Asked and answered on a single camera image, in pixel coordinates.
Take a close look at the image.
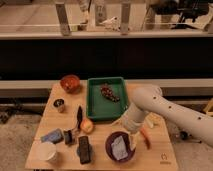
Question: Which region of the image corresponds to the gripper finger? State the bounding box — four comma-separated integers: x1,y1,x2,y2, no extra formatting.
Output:
130,133,138,151

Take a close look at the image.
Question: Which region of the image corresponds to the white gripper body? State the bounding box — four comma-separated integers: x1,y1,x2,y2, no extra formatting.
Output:
121,117,142,134

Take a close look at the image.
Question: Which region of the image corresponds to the grey towel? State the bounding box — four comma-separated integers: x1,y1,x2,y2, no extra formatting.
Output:
111,136,128,160

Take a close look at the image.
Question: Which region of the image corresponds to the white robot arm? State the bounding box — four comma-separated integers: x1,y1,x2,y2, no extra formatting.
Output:
120,84,213,147

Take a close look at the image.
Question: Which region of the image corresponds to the purple bowl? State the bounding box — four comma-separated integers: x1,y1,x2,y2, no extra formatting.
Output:
105,131,135,163

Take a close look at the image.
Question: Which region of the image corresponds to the orange bowl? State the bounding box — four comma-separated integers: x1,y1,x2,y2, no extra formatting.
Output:
60,75,80,93

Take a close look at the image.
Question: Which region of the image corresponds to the orange carrot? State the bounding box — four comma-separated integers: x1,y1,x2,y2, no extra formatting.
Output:
140,128,151,149

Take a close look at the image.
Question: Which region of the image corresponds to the banana piece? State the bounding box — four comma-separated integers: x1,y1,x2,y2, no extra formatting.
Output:
146,116,156,129

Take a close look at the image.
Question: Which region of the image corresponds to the green plastic tray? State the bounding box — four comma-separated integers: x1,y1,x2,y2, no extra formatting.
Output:
86,77,129,122

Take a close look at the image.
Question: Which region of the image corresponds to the peach apple fruit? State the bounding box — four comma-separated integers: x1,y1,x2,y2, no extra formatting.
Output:
80,119,94,134

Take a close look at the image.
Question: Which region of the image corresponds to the dark eggplant utensil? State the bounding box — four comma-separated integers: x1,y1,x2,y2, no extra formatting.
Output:
77,106,83,129

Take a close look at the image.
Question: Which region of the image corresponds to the dark round coaster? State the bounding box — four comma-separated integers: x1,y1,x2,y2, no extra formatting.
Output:
76,146,93,157

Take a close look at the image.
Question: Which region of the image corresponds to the black brush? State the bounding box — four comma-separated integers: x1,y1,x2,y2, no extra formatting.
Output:
63,130,75,145

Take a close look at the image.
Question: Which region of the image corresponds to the blue sponge block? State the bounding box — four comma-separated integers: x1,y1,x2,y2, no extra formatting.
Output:
41,129,63,144

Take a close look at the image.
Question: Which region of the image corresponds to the small dark cup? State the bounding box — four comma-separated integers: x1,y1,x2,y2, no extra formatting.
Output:
53,99,65,113

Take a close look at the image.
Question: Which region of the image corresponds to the white paper cup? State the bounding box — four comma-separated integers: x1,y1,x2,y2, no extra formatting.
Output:
36,142,57,162

